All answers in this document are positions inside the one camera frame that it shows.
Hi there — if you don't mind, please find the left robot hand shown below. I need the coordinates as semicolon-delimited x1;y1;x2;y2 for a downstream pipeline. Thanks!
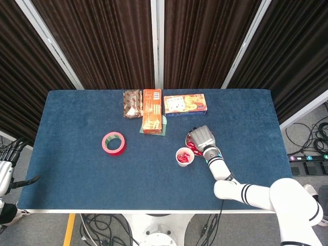
0;137;41;195

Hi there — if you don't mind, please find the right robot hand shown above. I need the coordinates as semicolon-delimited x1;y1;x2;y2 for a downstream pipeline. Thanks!
189;125;215;151

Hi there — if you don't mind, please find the red candies heap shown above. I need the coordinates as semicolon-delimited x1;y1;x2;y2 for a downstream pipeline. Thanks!
187;142;204;156
177;151;192;163

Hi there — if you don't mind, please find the white paper cup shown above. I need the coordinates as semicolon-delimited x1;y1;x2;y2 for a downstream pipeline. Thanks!
175;147;195;168

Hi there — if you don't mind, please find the round metal plate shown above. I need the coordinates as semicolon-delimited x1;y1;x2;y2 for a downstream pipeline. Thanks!
184;130;217;157

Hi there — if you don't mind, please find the black trouser leg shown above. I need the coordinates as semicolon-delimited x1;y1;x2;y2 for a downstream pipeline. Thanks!
0;203;18;226

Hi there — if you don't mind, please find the blue yellow cookie box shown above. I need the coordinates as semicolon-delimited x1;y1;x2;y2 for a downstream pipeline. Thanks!
163;93;208;118

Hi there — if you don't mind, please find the white black sneaker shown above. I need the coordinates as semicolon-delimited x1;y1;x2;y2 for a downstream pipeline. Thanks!
14;208;29;220
303;183;320;198

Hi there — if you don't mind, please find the flat green packet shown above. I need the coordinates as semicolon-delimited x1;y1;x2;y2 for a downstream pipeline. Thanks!
139;114;168;136

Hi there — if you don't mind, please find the orange snack box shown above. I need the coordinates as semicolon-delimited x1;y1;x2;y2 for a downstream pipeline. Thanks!
142;89;163;135

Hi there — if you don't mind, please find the blue tablecloth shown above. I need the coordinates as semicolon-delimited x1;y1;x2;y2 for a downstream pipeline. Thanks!
17;89;298;211

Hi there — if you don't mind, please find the golden foil snack pack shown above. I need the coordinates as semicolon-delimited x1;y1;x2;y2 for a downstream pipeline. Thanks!
122;89;143;119

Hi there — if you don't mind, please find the red tape roll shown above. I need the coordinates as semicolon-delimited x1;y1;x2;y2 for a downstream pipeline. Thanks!
101;131;127;156

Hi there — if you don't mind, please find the yellow floor tape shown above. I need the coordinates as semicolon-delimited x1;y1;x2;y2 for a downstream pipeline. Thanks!
63;214;76;246

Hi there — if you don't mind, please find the dark brown curtain panel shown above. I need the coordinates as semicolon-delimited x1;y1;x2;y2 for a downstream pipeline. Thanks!
163;0;262;90
227;0;328;125
0;0;76;144
30;0;155;90

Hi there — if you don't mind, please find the black numbered power strip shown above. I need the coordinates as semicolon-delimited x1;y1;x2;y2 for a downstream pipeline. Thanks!
286;153;328;162

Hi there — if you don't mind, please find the white table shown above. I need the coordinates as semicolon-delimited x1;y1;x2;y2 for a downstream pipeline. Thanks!
25;209;276;215

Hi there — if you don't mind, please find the black foot pedal unit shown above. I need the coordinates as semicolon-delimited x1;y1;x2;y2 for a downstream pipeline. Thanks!
290;161;328;176

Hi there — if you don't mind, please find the white frame rail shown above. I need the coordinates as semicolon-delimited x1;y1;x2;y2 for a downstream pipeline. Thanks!
279;89;328;131
0;130;24;143

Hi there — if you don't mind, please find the black cable with switch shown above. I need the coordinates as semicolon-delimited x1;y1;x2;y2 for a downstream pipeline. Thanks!
194;214;221;246

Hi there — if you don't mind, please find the white frame post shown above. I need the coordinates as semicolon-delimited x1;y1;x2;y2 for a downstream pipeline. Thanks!
14;0;85;90
221;0;273;90
150;0;165;89

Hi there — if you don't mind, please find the white pedestal base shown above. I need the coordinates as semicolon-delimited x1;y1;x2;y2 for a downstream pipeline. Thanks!
122;214;193;246

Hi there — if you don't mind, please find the black floor cables bundle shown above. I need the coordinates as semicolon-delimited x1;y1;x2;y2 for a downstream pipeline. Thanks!
78;214;140;246
284;101;328;156

